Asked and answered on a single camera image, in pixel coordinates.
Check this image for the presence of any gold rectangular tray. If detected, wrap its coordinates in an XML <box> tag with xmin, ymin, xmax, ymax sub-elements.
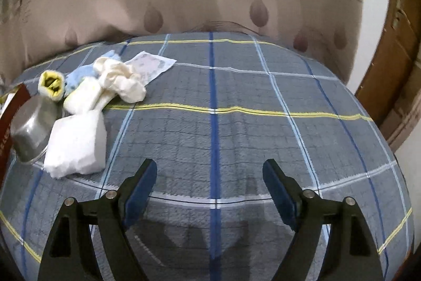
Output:
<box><xmin>0</xmin><ymin>83</ymin><xmax>31</xmax><ymax>190</ymax></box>

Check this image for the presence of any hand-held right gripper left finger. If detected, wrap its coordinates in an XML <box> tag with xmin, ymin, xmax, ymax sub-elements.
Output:
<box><xmin>37</xmin><ymin>158</ymin><xmax>158</xmax><ymax>281</ymax></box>

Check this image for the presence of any white foam block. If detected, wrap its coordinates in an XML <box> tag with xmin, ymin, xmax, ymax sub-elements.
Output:
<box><xmin>43</xmin><ymin>110</ymin><xmax>108</xmax><ymax>179</ymax></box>

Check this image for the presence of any grey plaid blanket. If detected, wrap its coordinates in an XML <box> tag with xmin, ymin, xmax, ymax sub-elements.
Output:
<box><xmin>0</xmin><ymin>32</ymin><xmax>414</xmax><ymax>281</ymax></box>

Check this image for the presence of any light blue fluffy towel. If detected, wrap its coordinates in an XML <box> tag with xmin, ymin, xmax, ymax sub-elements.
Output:
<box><xmin>64</xmin><ymin>50</ymin><xmax>121</xmax><ymax>98</ymax></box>

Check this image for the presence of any white cloth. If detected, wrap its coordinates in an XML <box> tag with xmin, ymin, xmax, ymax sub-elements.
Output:
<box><xmin>93</xmin><ymin>57</ymin><xmax>147</xmax><ymax>103</ymax></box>

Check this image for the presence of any cream sock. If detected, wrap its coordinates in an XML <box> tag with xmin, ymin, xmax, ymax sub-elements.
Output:
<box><xmin>63</xmin><ymin>77</ymin><xmax>114</xmax><ymax>115</ymax></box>

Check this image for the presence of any brown wooden door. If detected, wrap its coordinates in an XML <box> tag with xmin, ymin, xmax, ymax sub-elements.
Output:
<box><xmin>355</xmin><ymin>0</ymin><xmax>421</xmax><ymax>150</ymax></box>

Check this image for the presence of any stainless steel bowl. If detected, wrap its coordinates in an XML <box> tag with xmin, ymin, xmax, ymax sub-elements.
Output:
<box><xmin>11</xmin><ymin>95</ymin><xmax>63</xmax><ymax>164</ymax></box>

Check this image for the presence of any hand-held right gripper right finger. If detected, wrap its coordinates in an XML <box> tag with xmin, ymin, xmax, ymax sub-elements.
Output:
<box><xmin>262</xmin><ymin>159</ymin><xmax>385</xmax><ymax>281</ymax></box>

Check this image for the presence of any white printed paper sheet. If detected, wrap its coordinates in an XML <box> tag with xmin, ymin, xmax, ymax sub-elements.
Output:
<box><xmin>125</xmin><ymin>51</ymin><xmax>177</xmax><ymax>84</ymax></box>

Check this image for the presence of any yellow and white sock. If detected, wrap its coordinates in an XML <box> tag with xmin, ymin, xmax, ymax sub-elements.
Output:
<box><xmin>38</xmin><ymin>69</ymin><xmax>67</xmax><ymax>102</ymax></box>

